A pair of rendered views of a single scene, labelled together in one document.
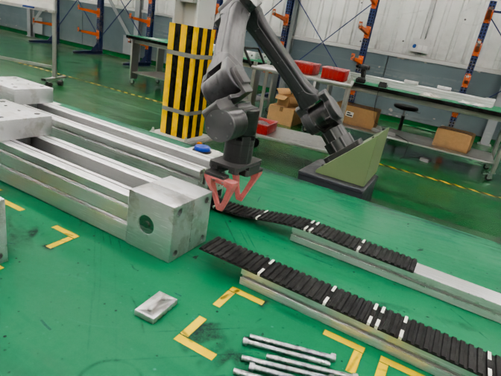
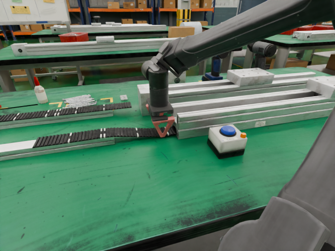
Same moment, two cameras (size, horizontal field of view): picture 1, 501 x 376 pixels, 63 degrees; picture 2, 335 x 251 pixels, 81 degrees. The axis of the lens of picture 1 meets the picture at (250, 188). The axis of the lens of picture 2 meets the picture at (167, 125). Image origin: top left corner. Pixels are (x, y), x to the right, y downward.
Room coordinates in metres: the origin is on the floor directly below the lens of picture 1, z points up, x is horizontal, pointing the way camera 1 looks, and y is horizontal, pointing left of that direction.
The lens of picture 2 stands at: (1.21, -0.30, 1.15)
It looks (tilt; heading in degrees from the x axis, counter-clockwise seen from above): 31 degrees down; 140
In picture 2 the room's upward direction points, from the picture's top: straight up
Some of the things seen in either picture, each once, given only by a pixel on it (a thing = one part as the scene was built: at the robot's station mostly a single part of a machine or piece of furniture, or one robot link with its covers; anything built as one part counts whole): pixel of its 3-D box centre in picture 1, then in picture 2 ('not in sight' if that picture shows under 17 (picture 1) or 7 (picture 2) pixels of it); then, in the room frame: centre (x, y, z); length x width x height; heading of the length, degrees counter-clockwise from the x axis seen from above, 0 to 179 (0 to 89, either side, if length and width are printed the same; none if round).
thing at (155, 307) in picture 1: (156, 306); (123, 97); (0.43, 0.09, 0.78); 0.05 x 0.03 x 0.01; 158
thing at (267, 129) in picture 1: (292, 110); not in sight; (3.96, -0.27, 0.50); 1.03 x 0.55 x 1.01; 77
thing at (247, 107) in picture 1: (241, 120); (158, 77); (0.77, 0.04, 0.97); 0.07 x 0.06 x 0.07; 159
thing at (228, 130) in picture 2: (202, 149); (228, 131); (0.97, 0.13, 0.84); 0.04 x 0.04 x 0.02
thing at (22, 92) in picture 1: (15, 95); (333, 89); (1.08, 0.67, 0.87); 0.16 x 0.11 x 0.07; 64
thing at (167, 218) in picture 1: (174, 214); (151, 100); (0.62, 0.12, 0.83); 0.12 x 0.09 x 0.10; 154
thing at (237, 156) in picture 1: (238, 150); (159, 97); (0.77, 0.04, 0.91); 0.10 x 0.07 x 0.07; 154
